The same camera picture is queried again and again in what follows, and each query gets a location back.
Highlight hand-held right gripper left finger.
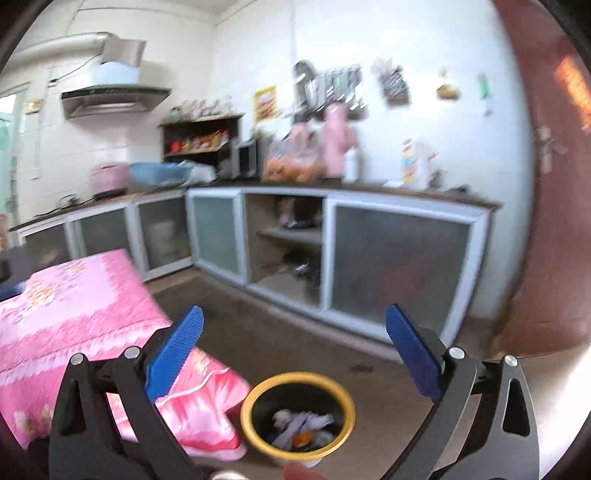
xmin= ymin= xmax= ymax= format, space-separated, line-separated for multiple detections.
xmin=48 ymin=305 xmax=206 ymax=480

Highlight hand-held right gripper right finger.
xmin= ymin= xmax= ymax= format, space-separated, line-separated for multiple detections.
xmin=385 ymin=303 xmax=539 ymax=480

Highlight yellow-rimmed black trash bin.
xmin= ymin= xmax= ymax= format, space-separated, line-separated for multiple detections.
xmin=240 ymin=371 xmax=356 ymax=468

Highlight white cabinet with open shelves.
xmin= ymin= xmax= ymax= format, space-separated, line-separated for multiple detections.
xmin=185 ymin=182 xmax=504 ymax=348

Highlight pink floral blanket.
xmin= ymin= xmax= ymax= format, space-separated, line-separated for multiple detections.
xmin=0 ymin=249 xmax=250 ymax=462

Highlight dark frying pan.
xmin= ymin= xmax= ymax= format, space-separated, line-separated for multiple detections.
xmin=293 ymin=258 xmax=322 ymax=285

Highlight crumpled white paper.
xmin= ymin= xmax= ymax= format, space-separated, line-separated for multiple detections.
xmin=270 ymin=408 xmax=336 ymax=449

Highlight white cabinet with frosted doors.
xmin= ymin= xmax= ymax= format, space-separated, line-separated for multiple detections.
xmin=9 ymin=189 xmax=195 ymax=283

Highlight blue plastic basin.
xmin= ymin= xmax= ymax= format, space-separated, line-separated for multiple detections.
xmin=129 ymin=161 xmax=193 ymax=186

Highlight white plastic bag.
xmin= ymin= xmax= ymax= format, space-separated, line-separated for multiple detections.
xmin=178 ymin=159 xmax=218 ymax=185

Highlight dark cookware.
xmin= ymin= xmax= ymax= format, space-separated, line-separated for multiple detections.
xmin=277 ymin=196 xmax=324 ymax=230

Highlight pink rice cooker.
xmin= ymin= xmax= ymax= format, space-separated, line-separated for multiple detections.
xmin=91 ymin=164 xmax=131 ymax=193

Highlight colourful printed carton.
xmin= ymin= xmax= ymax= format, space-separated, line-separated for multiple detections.
xmin=401 ymin=138 xmax=437 ymax=190

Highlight white plastic bottle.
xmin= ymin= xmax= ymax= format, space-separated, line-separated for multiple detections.
xmin=342 ymin=147 xmax=361 ymax=183

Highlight dark wooden shelf rack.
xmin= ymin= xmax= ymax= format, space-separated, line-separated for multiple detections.
xmin=159 ymin=113 xmax=245 ymax=180

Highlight brown wooden door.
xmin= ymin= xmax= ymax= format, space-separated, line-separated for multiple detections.
xmin=489 ymin=0 xmax=591 ymax=357

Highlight silver microwave oven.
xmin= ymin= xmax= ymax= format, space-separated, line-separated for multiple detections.
xmin=221 ymin=138 xmax=262 ymax=181

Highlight colourful snack packets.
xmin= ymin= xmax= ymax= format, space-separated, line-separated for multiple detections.
xmin=167 ymin=130 xmax=230 ymax=153

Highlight bag of oranges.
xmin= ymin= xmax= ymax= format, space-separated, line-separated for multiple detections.
xmin=262 ymin=140 xmax=327 ymax=183

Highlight tall pink thermos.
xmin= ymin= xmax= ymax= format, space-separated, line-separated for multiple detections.
xmin=320 ymin=104 xmax=359 ymax=179

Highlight small pink thermos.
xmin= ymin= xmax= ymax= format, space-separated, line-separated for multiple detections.
xmin=284 ymin=124 xmax=315 ymax=158

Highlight row of glass jars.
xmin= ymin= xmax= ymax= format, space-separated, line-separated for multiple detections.
xmin=170 ymin=96 xmax=234 ymax=121

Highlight steel range hood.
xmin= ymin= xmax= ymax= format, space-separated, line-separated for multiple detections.
xmin=61 ymin=39 xmax=172 ymax=120

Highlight hanging yellow scrubber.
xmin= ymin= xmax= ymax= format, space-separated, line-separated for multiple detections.
xmin=436 ymin=69 xmax=462 ymax=101

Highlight wooden chopstick holder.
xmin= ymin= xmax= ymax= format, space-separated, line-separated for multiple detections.
xmin=375 ymin=59 xmax=411 ymax=105

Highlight hanging green brush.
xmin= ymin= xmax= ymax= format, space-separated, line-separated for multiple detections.
xmin=475 ymin=73 xmax=493 ymax=116

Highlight metal strainer ladle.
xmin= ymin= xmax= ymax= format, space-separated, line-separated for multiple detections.
xmin=294 ymin=60 xmax=317 ymax=85

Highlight metal door handle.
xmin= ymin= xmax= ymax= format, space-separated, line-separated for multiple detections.
xmin=536 ymin=126 xmax=567 ymax=174

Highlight yellow wall poster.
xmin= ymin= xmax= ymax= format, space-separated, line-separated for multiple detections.
xmin=252 ymin=85 xmax=279 ymax=124

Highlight wall utensil rack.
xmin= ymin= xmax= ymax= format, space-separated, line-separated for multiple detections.
xmin=302 ymin=65 xmax=366 ymax=117

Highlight silver exhaust duct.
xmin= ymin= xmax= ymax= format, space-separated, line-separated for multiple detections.
xmin=7 ymin=31 xmax=112 ymax=70

